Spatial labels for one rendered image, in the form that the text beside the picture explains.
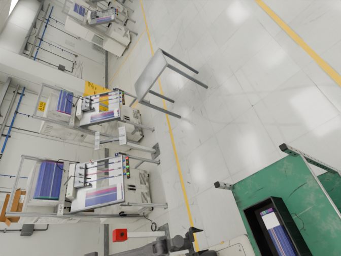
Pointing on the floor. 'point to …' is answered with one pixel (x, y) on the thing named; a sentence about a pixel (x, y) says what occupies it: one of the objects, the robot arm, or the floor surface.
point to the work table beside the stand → (143, 81)
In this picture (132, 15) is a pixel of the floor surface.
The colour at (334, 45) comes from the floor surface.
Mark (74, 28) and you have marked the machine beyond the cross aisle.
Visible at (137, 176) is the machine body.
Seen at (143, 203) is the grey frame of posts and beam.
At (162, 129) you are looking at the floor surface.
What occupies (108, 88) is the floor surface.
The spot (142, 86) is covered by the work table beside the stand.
